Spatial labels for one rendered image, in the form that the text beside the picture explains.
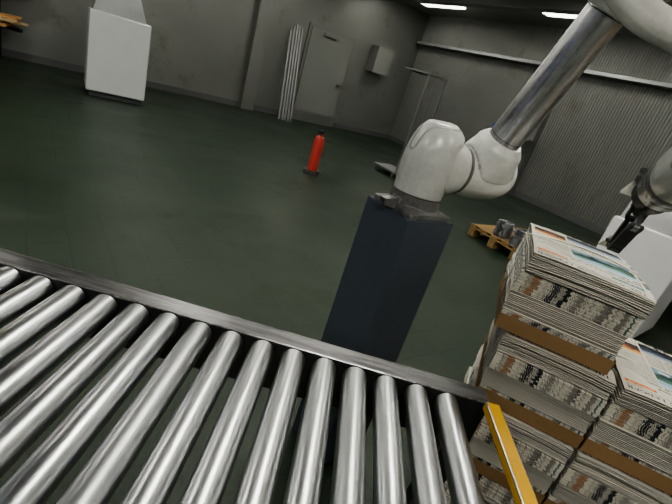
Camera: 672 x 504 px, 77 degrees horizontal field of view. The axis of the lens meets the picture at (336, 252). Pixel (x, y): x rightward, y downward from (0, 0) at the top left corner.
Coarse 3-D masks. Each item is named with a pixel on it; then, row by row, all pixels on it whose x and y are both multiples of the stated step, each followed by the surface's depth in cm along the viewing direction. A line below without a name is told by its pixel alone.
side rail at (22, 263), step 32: (0, 256) 85; (96, 288) 85; (128, 288) 88; (64, 320) 87; (192, 320) 85; (224, 320) 87; (320, 352) 86; (352, 352) 90; (448, 384) 89; (480, 416) 88
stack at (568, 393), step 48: (480, 384) 119; (528, 384) 113; (576, 384) 108; (624, 384) 105; (480, 432) 122; (528, 432) 117; (576, 432) 112; (624, 432) 107; (480, 480) 127; (576, 480) 114; (624, 480) 110
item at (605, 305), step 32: (544, 256) 103; (576, 256) 111; (512, 288) 109; (544, 288) 106; (576, 288) 102; (608, 288) 99; (640, 288) 101; (544, 320) 108; (576, 320) 105; (608, 320) 102; (640, 320) 99; (608, 352) 104
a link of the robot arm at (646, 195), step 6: (648, 174) 77; (642, 180) 79; (648, 180) 76; (642, 186) 78; (648, 186) 76; (642, 192) 79; (648, 192) 77; (642, 198) 79; (648, 198) 78; (654, 198) 76; (648, 204) 79; (654, 204) 78; (660, 204) 76; (666, 204) 75; (660, 210) 79; (666, 210) 78
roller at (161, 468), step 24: (240, 336) 85; (216, 360) 76; (192, 384) 70; (216, 384) 71; (192, 408) 65; (168, 432) 60; (192, 432) 62; (168, 456) 56; (144, 480) 53; (168, 480) 54
